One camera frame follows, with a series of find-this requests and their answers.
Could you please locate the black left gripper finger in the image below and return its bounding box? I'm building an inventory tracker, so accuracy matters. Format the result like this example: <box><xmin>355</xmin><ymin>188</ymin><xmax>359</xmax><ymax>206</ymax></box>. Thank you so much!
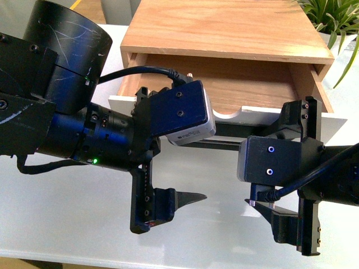
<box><xmin>175</xmin><ymin>191</ymin><xmax>207</xmax><ymax>211</ymax></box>

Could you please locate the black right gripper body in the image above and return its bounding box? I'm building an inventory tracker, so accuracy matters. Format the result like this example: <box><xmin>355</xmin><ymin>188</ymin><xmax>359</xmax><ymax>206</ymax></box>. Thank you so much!
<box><xmin>249</xmin><ymin>96</ymin><xmax>325</xmax><ymax>256</ymax></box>

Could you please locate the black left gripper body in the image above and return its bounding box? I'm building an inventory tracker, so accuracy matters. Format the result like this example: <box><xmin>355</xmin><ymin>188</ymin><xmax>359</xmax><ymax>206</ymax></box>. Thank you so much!
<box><xmin>130</xmin><ymin>87</ymin><xmax>177</xmax><ymax>234</ymax></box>

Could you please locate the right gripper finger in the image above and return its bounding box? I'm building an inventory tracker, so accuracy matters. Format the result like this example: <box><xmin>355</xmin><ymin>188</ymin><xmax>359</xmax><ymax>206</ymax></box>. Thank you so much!
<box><xmin>245</xmin><ymin>199</ymin><xmax>298</xmax><ymax>227</ymax></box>

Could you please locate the white top drawer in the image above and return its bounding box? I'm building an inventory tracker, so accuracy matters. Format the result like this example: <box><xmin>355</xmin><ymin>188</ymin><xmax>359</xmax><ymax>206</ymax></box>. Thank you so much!
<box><xmin>122</xmin><ymin>53</ymin><xmax>347</xmax><ymax>143</ymax></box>

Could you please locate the wooden drawer cabinet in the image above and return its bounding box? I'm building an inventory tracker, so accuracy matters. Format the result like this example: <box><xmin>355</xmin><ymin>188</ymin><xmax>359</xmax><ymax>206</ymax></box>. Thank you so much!
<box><xmin>121</xmin><ymin>1</ymin><xmax>334</xmax><ymax>79</ymax></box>

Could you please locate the spider plant in white pot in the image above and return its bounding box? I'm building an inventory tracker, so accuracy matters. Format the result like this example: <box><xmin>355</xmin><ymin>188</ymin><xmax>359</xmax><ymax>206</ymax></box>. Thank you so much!
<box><xmin>297</xmin><ymin>0</ymin><xmax>358</xmax><ymax>86</ymax></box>

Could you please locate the left grey armchair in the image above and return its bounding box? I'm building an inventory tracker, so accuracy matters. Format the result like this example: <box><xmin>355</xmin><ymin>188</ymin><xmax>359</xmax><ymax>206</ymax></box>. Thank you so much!
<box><xmin>100</xmin><ymin>0</ymin><xmax>141</xmax><ymax>26</ymax></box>

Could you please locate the black right camera cable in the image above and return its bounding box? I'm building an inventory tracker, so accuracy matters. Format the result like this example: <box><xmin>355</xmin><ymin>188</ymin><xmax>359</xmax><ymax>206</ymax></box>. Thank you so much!
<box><xmin>249</xmin><ymin>142</ymin><xmax>359</xmax><ymax>207</ymax></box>

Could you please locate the black camera cable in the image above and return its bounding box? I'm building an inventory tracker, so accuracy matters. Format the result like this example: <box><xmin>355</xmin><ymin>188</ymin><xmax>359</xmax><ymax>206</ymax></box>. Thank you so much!
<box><xmin>249</xmin><ymin>142</ymin><xmax>359</xmax><ymax>207</ymax></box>
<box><xmin>98</xmin><ymin>66</ymin><xmax>194</xmax><ymax>88</ymax></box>

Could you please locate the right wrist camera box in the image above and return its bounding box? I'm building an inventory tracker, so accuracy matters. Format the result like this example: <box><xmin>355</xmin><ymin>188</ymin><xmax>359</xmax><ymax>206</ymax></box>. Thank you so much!
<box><xmin>237</xmin><ymin>136</ymin><xmax>302</xmax><ymax>187</ymax></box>

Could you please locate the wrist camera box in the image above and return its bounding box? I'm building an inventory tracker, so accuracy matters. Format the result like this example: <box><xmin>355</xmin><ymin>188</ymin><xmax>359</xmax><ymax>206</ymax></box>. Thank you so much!
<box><xmin>149</xmin><ymin>80</ymin><xmax>216</xmax><ymax>146</ymax></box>
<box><xmin>237</xmin><ymin>136</ymin><xmax>302</xmax><ymax>187</ymax></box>

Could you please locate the black drawer handle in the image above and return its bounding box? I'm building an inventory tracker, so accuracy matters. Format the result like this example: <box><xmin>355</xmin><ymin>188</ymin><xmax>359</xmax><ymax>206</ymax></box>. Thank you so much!
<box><xmin>190</xmin><ymin>122</ymin><xmax>281</xmax><ymax>152</ymax></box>

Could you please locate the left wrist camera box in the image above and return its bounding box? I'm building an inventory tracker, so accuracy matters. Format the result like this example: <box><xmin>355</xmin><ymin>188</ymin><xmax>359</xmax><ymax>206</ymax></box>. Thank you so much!
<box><xmin>149</xmin><ymin>80</ymin><xmax>216</xmax><ymax>146</ymax></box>

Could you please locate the black left camera cable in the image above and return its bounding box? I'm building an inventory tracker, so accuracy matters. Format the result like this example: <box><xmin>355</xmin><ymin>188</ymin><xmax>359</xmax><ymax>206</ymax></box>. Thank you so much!
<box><xmin>98</xmin><ymin>66</ymin><xmax>194</xmax><ymax>88</ymax></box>

